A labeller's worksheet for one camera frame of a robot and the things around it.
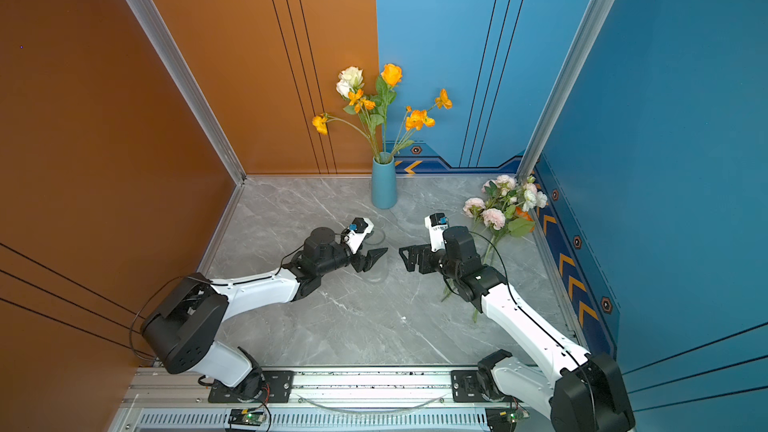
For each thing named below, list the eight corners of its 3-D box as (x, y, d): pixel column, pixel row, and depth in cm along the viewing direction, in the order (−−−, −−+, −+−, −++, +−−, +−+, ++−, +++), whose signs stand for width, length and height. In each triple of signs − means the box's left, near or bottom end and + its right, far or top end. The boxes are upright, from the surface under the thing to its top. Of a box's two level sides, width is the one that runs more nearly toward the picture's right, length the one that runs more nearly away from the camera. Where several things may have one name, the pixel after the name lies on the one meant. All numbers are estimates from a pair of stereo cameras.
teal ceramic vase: (375, 209, 112) (372, 166, 95) (376, 195, 117) (373, 152, 100) (395, 209, 112) (395, 166, 95) (395, 195, 117) (395, 152, 100)
